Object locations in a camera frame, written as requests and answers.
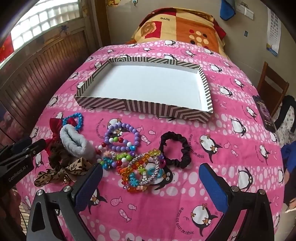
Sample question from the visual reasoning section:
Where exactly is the purple bead bracelet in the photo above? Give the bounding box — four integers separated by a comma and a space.
104, 122, 140, 152

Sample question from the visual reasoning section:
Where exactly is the white wall switch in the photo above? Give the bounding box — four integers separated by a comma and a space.
236, 2, 255, 19

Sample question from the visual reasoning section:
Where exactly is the leopard print bow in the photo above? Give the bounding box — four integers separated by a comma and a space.
34, 156, 93, 188

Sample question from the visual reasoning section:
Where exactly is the multicolour round bead bracelet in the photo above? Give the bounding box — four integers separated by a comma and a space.
96, 137, 137, 171

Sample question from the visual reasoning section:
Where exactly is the blue bead bracelet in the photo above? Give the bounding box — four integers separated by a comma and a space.
63, 112, 84, 133

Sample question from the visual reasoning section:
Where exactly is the black booklet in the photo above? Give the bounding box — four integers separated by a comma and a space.
253, 95, 277, 133

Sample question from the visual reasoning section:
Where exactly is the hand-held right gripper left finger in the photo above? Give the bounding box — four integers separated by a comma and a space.
26, 162, 104, 241

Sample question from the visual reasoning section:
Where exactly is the silver rhinestone bracelet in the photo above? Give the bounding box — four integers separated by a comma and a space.
128, 154, 163, 186

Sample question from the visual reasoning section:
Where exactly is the black and white garment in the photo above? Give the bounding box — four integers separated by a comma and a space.
272, 95, 296, 145

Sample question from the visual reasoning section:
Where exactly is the wooden chair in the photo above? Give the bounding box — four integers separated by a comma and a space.
257, 61, 289, 118

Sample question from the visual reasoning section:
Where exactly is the brown scrunchie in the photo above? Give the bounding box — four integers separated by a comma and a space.
48, 141, 77, 171

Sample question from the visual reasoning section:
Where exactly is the rainbow translucent bead bracelet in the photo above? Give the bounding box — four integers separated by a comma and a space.
120, 149, 166, 193

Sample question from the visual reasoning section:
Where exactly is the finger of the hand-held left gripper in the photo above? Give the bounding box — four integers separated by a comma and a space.
0, 137, 33, 156
0, 138, 47, 172

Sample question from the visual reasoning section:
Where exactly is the wall calendar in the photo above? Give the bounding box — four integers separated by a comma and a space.
266, 8, 281, 56

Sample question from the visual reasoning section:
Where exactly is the black scrunchie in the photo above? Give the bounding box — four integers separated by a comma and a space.
159, 132, 192, 169

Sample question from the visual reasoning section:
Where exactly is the striped cardboard box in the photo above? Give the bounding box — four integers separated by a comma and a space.
74, 57, 213, 122

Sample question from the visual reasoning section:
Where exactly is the grey fluffy scrunchie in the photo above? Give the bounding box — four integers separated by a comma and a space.
60, 124, 96, 160

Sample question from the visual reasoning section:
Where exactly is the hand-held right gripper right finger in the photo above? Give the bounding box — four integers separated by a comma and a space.
198, 163, 281, 241

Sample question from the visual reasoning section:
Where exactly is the window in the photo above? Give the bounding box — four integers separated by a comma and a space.
0, 0, 84, 63

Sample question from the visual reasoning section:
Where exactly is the pink penguin print blanket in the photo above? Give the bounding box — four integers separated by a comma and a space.
17, 39, 287, 241

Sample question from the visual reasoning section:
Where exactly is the turquoise bracelet with pink flower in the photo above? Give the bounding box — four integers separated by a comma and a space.
101, 149, 116, 169

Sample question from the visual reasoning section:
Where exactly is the red bow hair tie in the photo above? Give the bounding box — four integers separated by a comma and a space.
44, 117, 78, 159

